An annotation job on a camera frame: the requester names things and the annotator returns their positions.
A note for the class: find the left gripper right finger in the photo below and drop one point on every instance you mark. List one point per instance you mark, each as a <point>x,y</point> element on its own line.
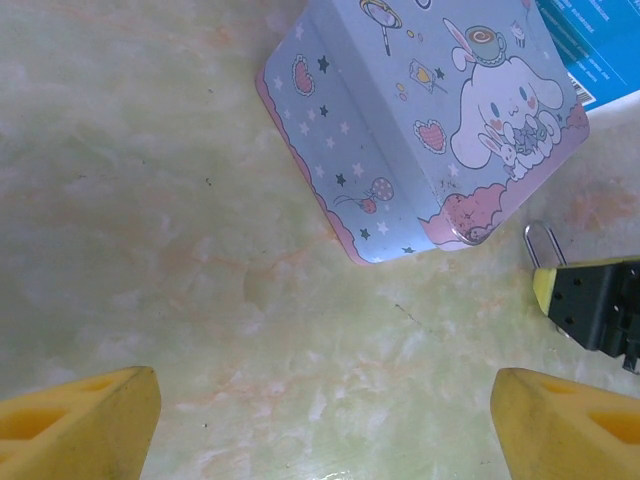
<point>565,430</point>

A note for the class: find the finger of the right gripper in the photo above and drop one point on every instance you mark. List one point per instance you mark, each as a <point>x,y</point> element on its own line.
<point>585,300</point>

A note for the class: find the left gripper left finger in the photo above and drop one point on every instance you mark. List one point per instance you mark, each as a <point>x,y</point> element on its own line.
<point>75,425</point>

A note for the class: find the blue lidded plastic storage box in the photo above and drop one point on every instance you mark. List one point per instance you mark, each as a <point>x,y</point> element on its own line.
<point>595,50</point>

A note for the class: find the blue face mask pack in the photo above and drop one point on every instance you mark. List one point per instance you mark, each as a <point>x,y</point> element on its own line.
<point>400,125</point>

